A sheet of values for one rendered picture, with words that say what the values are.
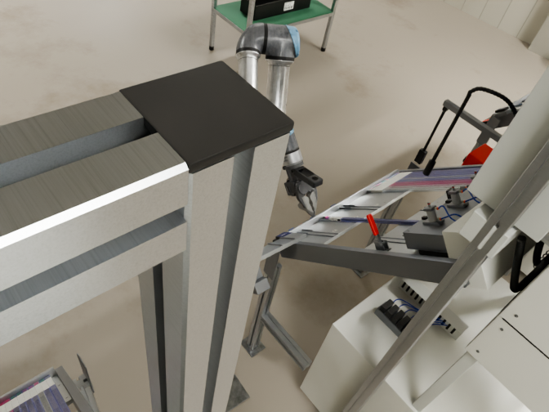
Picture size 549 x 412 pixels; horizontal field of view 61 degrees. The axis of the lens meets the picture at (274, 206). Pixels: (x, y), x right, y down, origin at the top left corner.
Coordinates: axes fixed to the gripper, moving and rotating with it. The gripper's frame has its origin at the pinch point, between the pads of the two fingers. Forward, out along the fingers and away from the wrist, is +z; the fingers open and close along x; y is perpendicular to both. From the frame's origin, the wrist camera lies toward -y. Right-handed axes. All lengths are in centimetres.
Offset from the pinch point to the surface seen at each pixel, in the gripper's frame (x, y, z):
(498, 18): -407, 132, -39
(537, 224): 23, -93, -10
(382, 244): 18, -49, 0
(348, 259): 21.1, -37.0, 4.4
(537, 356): 21, -87, 21
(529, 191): 25, -94, -17
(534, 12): -411, 98, -33
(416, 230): 15, -59, -3
